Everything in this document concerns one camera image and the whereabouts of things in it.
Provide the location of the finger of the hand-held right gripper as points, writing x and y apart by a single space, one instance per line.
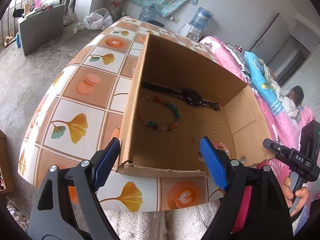
275 148

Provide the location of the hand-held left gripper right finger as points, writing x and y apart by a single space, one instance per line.
215 165

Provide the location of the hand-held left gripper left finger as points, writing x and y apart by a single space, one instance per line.
105 165

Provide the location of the gold cross charm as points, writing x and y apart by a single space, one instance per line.
203 121

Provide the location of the black wristwatch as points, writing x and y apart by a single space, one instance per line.
190 96

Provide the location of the brown cardboard box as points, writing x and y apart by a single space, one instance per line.
175 62

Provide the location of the person's right hand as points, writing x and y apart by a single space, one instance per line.
302 197

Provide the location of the pink blanket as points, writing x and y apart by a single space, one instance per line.
275 120

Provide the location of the blue pillow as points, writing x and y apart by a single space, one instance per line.
260 75

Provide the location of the leaf patterned tablecloth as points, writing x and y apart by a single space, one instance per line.
75 90

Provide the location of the small cardboard box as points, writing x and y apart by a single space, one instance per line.
5 165

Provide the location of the white water dispenser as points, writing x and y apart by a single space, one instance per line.
191 32

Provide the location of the blue water jug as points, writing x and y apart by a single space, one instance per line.
202 18

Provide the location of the grey cabinet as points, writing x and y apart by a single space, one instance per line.
40 30

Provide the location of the clear plastic bag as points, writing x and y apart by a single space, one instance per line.
148 13

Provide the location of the beige sandals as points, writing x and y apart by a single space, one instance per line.
8 38

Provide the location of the metal window railing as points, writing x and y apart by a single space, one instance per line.
10 20

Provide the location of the wall socket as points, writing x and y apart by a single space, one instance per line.
175 20

